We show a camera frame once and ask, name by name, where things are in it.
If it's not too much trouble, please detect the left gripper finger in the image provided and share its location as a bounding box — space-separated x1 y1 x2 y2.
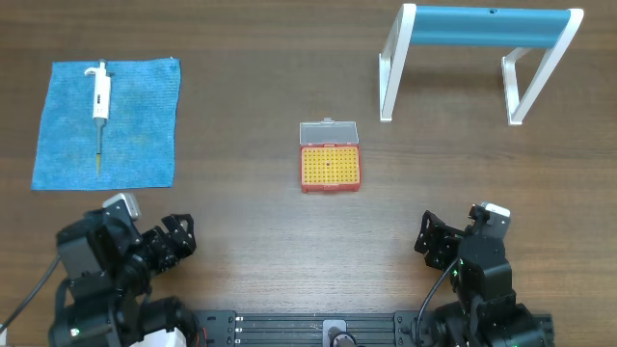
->
159 213 198 265

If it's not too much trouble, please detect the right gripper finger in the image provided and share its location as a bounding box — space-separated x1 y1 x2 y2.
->
413 209 467 272

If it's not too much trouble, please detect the blue cloth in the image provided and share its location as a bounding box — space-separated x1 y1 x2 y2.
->
30 57 182 192

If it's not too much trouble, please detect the red and yellow tip box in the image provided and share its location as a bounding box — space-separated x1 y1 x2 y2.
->
298 117 362 195

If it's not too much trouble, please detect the white pipette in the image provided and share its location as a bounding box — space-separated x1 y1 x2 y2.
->
83 59 116 175

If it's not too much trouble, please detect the white and blue stand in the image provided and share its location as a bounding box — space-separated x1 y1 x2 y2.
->
378 3 585 126

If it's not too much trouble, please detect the black cable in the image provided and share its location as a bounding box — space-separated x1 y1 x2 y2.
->
0 254 63 336
415 255 462 338

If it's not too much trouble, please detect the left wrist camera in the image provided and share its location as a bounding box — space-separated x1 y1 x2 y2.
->
101 192 142 222

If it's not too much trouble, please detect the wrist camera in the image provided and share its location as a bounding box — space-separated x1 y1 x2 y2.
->
479 200 512 228
101 192 142 222

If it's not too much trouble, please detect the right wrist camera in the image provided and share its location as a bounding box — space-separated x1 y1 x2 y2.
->
479 200 512 228

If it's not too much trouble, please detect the mounting rail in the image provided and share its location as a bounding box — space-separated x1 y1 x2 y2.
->
191 309 555 347

